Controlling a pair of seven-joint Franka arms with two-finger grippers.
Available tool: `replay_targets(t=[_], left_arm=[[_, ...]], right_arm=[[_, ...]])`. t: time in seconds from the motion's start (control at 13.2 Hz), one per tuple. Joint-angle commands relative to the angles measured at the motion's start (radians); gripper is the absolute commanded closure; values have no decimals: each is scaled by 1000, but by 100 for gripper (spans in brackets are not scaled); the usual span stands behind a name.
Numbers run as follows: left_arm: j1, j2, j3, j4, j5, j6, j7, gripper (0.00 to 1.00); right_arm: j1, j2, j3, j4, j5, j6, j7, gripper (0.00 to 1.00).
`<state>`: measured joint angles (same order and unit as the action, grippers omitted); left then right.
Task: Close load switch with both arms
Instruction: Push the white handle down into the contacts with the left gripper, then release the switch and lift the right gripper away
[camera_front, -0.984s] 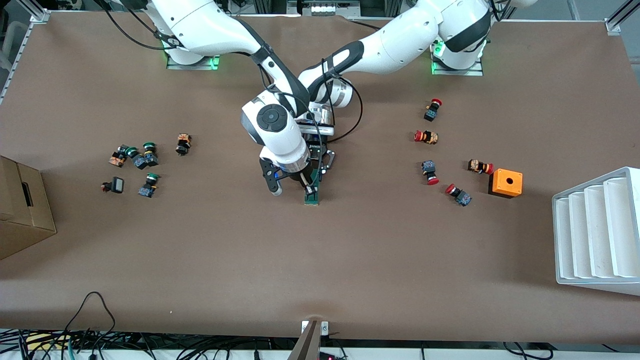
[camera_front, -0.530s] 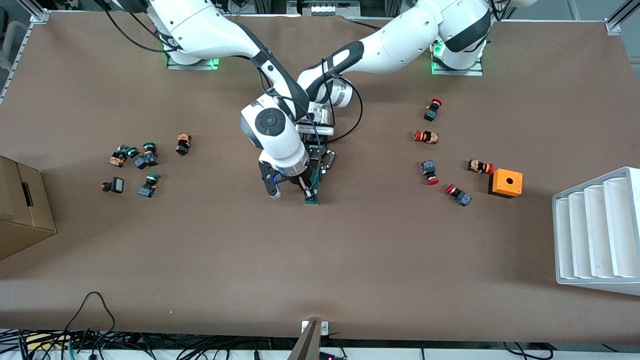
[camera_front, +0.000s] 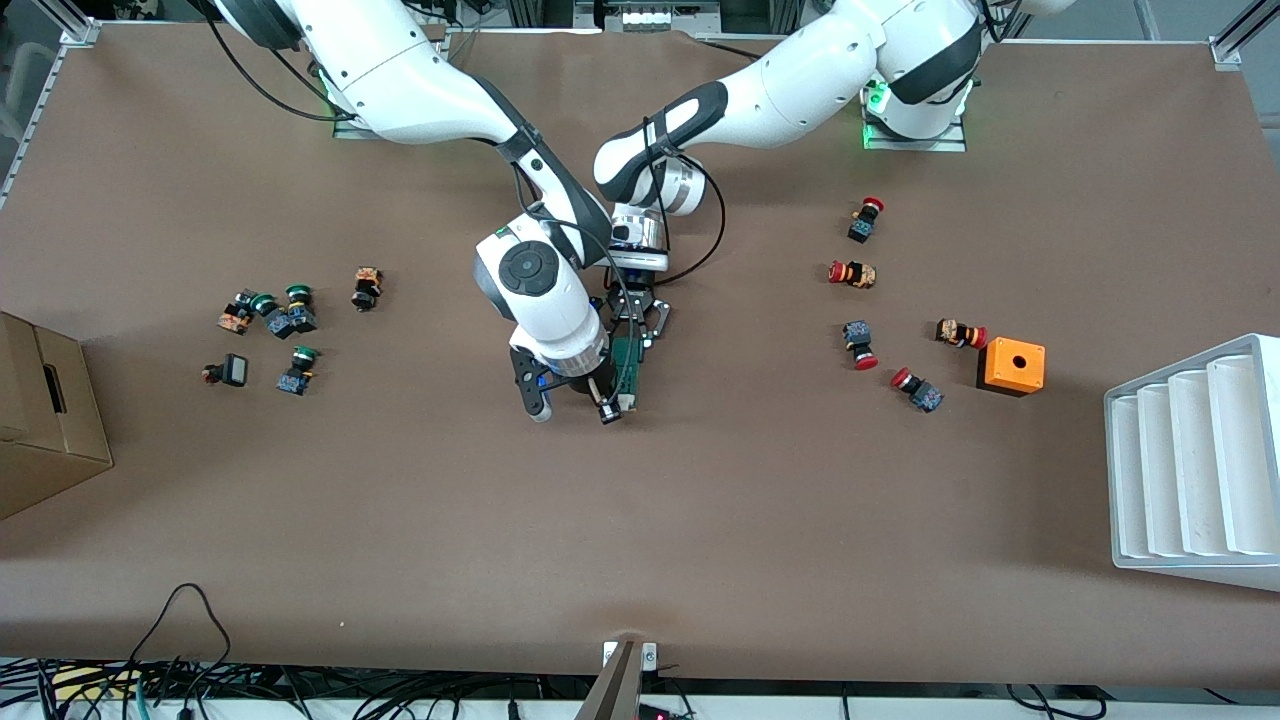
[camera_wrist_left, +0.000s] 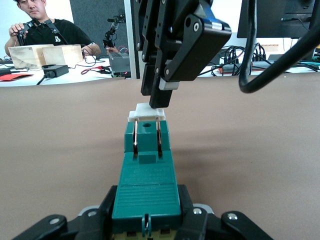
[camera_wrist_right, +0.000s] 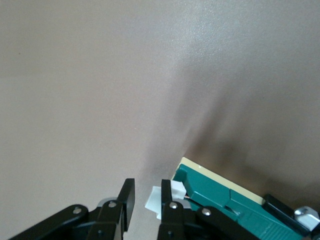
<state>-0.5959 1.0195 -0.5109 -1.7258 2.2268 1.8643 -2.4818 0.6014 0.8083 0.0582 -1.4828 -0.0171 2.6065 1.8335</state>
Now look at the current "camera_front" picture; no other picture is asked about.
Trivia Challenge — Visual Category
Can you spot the green load switch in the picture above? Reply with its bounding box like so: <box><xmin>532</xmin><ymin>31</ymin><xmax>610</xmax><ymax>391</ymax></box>
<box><xmin>611</xmin><ymin>335</ymin><xmax>643</xmax><ymax>412</ymax></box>

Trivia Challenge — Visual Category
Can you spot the red push button blue block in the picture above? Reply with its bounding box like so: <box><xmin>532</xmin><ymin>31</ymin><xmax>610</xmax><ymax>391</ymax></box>
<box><xmin>847</xmin><ymin>196</ymin><xmax>886</xmax><ymax>245</ymax></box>
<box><xmin>842</xmin><ymin>319</ymin><xmax>880</xmax><ymax>372</ymax></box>
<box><xmin>889</xmin><ymin>366</ymin><xmax>945</xmax><ymax>415</ymax></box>

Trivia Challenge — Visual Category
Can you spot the white power strip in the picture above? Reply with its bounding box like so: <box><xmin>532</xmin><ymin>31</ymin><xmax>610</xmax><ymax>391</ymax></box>
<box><xmin>596</xmin><ymin>0</ymin><xmax>723</xmax><ymax>34</ymax></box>

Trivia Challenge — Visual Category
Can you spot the orange box with hole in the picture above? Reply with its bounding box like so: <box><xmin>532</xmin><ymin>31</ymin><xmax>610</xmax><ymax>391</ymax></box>
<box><xmin>976</xmin><ymin>337</ymin><xmax>1048</xmax><ymax>399</ymax></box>

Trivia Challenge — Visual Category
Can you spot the brown cardboard box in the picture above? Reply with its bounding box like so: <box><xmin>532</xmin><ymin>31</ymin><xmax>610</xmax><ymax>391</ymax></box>
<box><xmin>0</xmin><ymin>311</ymin><xmax>115</xmax><ymax>521</ymax></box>

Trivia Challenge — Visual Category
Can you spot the white stepped tray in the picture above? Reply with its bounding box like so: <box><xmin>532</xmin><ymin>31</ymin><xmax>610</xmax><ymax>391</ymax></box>
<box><xmin>1103</xmin><ymin>333</ymin><xmax>1280</xmax><ymax>593</ymax></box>

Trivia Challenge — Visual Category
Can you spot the yellow tag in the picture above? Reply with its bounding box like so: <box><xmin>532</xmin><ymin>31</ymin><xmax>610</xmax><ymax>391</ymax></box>
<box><xmin>48</xmin><ymin>666</ymin><xmax>138</xmax><ymax>703</ymax></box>

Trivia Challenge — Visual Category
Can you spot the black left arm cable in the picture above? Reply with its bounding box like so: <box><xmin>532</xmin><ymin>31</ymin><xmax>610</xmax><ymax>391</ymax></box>
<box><xmin>642</xmin><ymin>115</ymin><xmax>728</xmax><ymax>288</ymax></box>

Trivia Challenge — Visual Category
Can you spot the brown camera mount post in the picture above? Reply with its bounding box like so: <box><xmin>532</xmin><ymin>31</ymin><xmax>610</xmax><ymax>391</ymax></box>
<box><xmin>574</xmin><ymin>640</ymin><xmax>661</xmax><ymax>720</ymax></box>

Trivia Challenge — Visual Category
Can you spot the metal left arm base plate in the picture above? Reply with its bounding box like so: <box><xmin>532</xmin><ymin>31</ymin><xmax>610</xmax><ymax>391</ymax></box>
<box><xmin>861</xmin><ymin>82</ymin><xmax>969</xmax><ymax>154</ymax></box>

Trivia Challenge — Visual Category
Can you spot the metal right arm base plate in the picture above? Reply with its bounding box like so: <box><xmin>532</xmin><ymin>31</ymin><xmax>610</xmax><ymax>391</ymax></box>
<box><xmin>332</xmin><ymin>95</ymin><xmax>383</xmax><ymax>141</ymax></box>

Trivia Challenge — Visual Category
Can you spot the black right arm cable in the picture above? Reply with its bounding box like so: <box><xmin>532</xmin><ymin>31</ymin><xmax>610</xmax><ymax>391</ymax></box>
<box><xmin>203</xmin><ymin>0</ymin><xmax>641</xmax><ymax>401</ymax></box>

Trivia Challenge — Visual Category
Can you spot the tangled black cable bundle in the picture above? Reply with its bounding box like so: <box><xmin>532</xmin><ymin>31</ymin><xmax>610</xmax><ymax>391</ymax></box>
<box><xmin>0</xmin><ymin>655</ymin><xmax>601</xmax><ymax>720</ymax></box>

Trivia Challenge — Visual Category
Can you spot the black looping cable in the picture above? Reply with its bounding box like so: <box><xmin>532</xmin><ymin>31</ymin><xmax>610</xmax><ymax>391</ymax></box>
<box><xmin>118</xmin><ymin>582</ymin><xmax>234</xmax><ymax>669</ymax></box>

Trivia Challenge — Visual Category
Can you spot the aluminium frame profile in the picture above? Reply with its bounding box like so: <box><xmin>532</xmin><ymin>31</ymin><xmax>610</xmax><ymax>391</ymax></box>
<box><xmin>1208</xmin><ymin>0</ymin><xmax>1280</xmax><ymax>73</ymax></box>
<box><xmin>55</xmin><ymin>0</ymin><xmax>106</xmax><ymax>49</ymax></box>

